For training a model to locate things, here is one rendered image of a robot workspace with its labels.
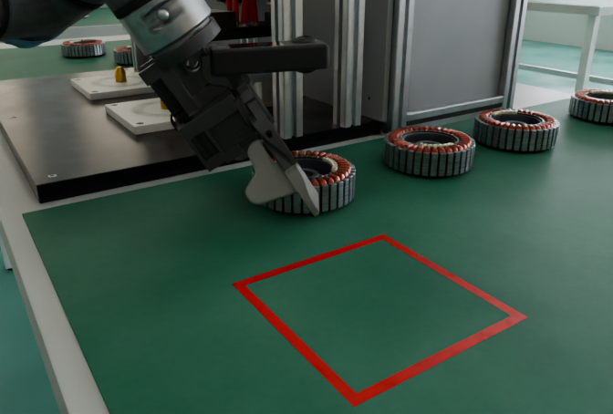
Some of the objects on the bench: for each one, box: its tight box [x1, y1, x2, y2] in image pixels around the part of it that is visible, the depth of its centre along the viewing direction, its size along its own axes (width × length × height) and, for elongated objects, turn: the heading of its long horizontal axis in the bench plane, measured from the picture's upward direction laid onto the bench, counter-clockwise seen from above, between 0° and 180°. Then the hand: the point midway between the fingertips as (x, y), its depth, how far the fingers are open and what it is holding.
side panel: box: [379, 0, 535, 134], centre depth 85 cm, size 28×3×32 cm, turn 123°
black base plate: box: [0, 67, 377, 203], centre depth 97 cm, size 47×64×2 cm
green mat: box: [0, 39, 133, 81], centre depth 158 cm, size 94×61×1 cm, turn 123°
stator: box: [383, 126, 475, 178], centre depth 71 cm, size 11×11×4 cm
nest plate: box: [70, 72, 155, 100], centre depth 104 cm, size 15×15×1 cm
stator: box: [252, 150, 356, 214], centre depth 61 cm, size 11×11×4 cm
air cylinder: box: [247, 73, 273, 107], centre depth 92 cm, size 5×8×6 cm
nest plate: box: [105, 98, 177, 135], centre depth 86 cm, size 15×15×1 cm
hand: (306, 183), depth 61 cm, fingers open, 14 cm apart
